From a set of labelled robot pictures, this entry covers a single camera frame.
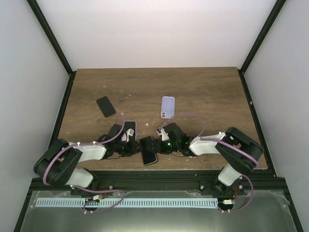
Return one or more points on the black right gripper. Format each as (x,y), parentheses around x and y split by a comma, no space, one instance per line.
(161,150)

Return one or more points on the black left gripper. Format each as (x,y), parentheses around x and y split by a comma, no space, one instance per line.
(133,150)

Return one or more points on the black phone case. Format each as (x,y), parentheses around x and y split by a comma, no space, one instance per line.
(148,152)

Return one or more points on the large lilac phone case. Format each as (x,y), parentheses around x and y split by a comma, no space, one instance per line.
(130,128)

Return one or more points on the small lilac phone case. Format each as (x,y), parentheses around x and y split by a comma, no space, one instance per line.
(167,107)

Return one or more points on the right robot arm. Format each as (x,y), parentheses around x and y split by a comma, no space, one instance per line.
(240,151)

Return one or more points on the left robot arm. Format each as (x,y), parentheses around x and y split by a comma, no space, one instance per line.
(61,158)

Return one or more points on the dark phone at left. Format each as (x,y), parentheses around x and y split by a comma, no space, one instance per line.
(106,106)

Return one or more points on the light blue slotted strip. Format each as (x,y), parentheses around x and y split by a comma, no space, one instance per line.
(129,203)

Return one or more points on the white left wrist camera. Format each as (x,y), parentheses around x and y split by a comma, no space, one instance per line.
(127,134)

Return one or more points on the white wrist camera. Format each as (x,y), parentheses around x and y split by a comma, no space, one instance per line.
(127,134)
(161,132)

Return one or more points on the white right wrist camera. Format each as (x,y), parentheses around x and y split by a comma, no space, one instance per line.
(161,132)

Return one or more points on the black aluminium frame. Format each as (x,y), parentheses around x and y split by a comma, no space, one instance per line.
(266,179)

